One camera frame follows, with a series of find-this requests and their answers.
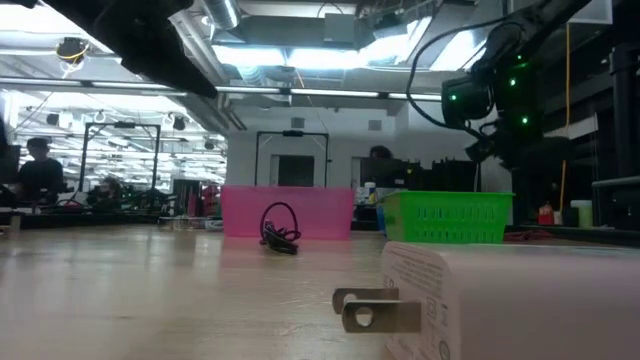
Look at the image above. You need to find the yellow ceiling cable reel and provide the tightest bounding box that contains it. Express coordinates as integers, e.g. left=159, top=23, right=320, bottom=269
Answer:
left=54, top=36, right=91, bottom=66

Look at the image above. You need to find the black aluminium table frame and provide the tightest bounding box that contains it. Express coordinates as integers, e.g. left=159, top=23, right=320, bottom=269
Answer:
left=0, top=210, right=640, bottom=247

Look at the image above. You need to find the black background monitor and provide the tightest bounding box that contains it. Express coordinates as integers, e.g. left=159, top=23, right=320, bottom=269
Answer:
left=0, top=144, right=21, bottom=185

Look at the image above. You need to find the long ceiling light strip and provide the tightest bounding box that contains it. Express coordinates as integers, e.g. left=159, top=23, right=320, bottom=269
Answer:
left=0, top=77, right=444, bottom=101

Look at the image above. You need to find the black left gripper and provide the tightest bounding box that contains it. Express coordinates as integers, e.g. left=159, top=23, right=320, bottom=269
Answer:
left=44, top=0, right=219, bottom=99

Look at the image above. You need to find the black equipment row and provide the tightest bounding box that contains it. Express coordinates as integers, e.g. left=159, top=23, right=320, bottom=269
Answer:
left=352, top=156, right=480, bottom=194

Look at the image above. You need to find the red background machine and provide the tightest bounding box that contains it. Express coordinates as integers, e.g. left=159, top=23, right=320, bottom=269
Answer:
left=187, top=182, right=222, bottom=217

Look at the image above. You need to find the black cable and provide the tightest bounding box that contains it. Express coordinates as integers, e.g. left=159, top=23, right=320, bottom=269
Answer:
left=258, top=201, right=303, bottom=256

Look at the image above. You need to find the black pillar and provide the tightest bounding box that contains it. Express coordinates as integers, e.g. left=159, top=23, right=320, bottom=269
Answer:
left=608, top=47, right=640, bottom=181

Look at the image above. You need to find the red cable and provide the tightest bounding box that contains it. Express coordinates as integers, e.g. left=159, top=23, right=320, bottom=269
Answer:
left=503, top=230, right=551, bottom=243

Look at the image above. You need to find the black gantry frame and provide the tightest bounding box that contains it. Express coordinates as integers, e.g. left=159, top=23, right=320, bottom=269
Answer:
left=253, top=129, right=330, bottom=189
left=78, top=121, right=162, bottom=194

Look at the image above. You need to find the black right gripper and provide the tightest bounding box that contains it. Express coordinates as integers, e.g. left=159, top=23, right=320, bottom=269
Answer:
left=467, top=54, right=576, bottom=170

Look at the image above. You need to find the silver ceiling duct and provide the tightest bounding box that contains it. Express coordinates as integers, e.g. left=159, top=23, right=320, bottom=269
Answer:
left=199, top=0, right=242, bottom=31

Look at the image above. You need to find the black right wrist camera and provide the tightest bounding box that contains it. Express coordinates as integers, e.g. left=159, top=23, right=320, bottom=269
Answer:
left=441, top=74, right=494, bottom=132

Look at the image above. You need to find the green plastic basket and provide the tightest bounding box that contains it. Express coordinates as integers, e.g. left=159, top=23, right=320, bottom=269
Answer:
left=380, top=190, right=516, bottom=245

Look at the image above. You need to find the pale pink wall charger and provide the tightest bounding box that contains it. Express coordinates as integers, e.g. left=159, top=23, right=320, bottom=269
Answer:
left=332, top=240, right=640, bottom=360

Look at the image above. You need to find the white cup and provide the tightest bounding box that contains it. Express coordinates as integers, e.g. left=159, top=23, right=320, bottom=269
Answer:
left=569, top=199, right=594, bottom=229

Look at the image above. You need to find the translucent red plastic bin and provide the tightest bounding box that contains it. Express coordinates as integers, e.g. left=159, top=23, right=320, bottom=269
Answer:
left=220, top=184, right=357, bottom=241

